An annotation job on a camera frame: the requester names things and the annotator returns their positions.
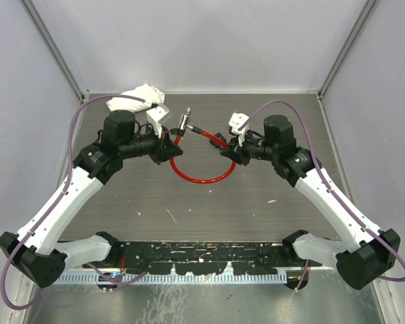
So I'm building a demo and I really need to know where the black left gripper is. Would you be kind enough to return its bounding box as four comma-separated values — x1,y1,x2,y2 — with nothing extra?
120,122,182,165

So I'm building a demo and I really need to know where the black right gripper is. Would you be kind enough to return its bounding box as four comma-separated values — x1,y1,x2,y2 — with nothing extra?
220,127,277,167

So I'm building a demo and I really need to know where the red cable lock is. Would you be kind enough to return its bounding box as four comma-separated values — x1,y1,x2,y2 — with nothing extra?
169,112,236,185

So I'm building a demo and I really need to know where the white cloth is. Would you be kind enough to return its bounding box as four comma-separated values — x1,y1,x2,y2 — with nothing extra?
106,84,165,113

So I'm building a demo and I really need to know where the black padlock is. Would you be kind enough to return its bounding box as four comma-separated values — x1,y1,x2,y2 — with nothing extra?
209,133,227,150

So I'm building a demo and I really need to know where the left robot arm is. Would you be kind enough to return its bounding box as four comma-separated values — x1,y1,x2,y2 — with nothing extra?
0,106,183,288

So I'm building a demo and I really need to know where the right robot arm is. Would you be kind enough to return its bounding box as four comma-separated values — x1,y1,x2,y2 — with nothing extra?
221,113,401,290

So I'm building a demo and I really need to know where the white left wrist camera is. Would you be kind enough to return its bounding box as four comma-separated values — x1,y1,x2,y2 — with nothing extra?
146,104,172,138

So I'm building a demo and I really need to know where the blue slotted cable duct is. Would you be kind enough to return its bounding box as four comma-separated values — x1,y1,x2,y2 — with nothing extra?
55,271,288,285

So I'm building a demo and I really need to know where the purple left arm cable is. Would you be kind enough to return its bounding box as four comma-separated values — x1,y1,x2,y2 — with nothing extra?
0,94,146,310

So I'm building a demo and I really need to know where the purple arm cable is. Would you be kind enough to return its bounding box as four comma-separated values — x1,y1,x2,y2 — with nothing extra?
0,94,146,310
241,99,405,282

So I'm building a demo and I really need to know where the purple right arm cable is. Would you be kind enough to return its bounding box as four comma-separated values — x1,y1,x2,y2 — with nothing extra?
241,99,405,282

